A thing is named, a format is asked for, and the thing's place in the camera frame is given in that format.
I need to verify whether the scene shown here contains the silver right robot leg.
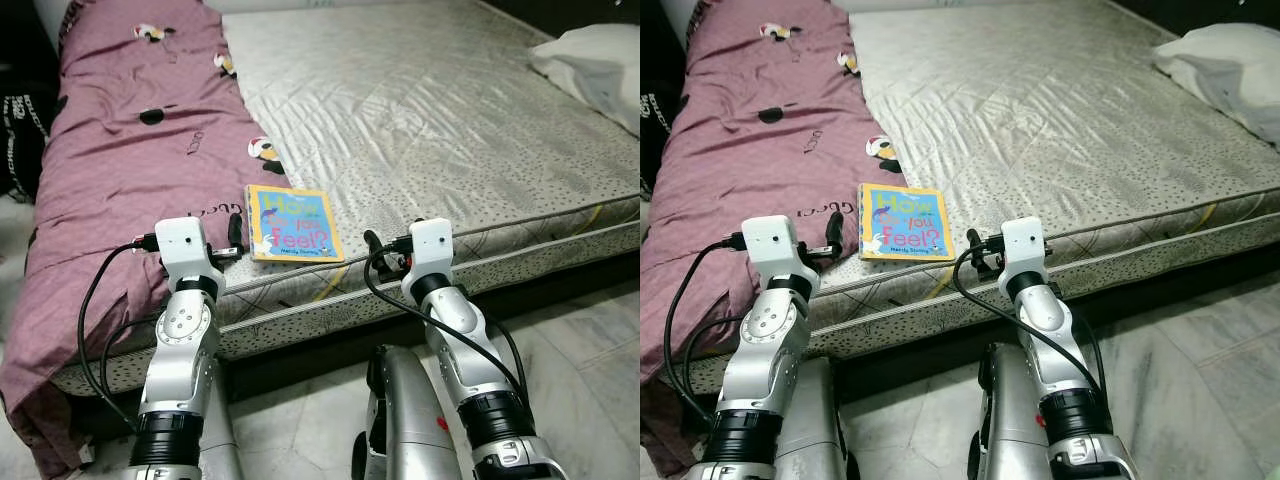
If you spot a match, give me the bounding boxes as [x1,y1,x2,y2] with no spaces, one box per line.
[965,342,1051,480]
[350,344,466,480]

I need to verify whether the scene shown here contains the purple blanket with duck prints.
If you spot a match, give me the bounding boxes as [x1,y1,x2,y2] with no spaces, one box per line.
[640,0,909,480]
[0,0,293,479]

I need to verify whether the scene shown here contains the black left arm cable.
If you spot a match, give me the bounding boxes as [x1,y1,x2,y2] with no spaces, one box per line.
[77,235,161,431]
[663,235,746,431]

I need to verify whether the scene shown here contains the white grey patterned mattress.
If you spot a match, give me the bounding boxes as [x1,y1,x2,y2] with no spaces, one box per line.
[680,0,1280,391]
[50,0,641,396]

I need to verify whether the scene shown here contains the colourful children's book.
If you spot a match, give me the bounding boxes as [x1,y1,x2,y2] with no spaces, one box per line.
[245,184,346,265]
[858,182,956,263]

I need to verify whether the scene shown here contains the black bag with white print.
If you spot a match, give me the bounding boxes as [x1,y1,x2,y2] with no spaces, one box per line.
[0,60,51,201]
[640,85,673,196]

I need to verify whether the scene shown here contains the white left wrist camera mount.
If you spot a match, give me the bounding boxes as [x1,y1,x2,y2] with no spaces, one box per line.
[153,217,225,291]
[740,215,807,291]

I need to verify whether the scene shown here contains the white pillow with green print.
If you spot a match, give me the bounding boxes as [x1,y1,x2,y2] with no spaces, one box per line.
[528,22,641,138]
[1150,22,1280,146]

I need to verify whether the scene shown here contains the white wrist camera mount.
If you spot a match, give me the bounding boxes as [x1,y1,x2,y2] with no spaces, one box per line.
[740,215,807,291]
[153,217,225,291]
[408,218,457,281]
[1000,216,1048,281]

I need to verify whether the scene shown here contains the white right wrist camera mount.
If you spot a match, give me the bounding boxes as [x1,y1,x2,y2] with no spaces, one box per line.
[1000,216,1048,281]
[408,218,457,281]

